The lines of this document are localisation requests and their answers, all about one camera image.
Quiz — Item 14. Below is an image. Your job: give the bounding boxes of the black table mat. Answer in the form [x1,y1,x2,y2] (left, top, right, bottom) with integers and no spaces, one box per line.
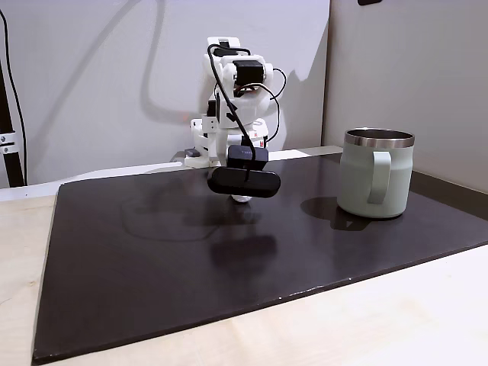
[30,152,488,363]

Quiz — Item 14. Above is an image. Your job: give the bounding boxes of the black stand pole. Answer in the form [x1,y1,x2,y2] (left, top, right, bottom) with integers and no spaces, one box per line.
[0,56,25,188]

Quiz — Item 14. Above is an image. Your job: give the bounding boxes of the black hanging cable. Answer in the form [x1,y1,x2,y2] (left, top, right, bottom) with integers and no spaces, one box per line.
[0,7,29,187]

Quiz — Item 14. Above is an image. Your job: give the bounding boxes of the pale green steel mug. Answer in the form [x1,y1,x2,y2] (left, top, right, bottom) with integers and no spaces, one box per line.
[336,127,416,220]

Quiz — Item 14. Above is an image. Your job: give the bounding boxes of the black camera cable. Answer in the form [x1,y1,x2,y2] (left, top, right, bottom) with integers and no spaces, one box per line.
[207,43,255,183]

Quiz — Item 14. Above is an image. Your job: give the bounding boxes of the black oval camera box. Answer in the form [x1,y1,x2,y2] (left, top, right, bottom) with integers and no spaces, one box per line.
[207,144,283,199]

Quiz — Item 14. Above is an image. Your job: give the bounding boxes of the silver pole bracket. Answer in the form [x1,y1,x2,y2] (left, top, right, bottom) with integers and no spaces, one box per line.
[0,132,18,154]

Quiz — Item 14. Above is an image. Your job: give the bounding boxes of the thin black motor wire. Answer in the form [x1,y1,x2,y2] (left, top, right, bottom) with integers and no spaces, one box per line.
[233,67,287,149]

